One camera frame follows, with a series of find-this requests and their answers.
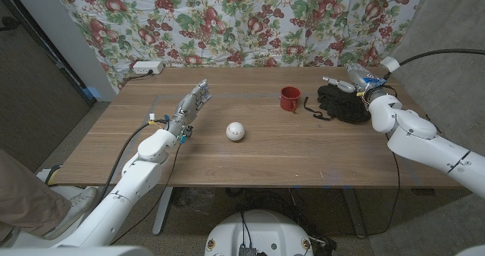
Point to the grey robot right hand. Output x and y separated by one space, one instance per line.
363 82

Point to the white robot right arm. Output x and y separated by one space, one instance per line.
417 138

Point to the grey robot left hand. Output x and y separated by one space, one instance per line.
187 108

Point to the white baseball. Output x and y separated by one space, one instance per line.
235 131

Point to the white power strip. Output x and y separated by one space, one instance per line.
148 67

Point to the person's leg in tan trousers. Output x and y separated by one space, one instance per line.
26 199

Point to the black shorts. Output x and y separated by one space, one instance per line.
341 104

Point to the grey table leg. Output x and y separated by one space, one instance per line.
355 210
163 210

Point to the black object with yellow edge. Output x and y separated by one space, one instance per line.
51 174

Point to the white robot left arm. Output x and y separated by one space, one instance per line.
132 180

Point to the floral fruit print backdrop cloth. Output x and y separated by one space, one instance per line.
242 21

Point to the red mug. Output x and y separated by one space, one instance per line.
290 100

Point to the white sneaker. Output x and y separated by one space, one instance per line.
74 206

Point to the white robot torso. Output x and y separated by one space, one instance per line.
261 233

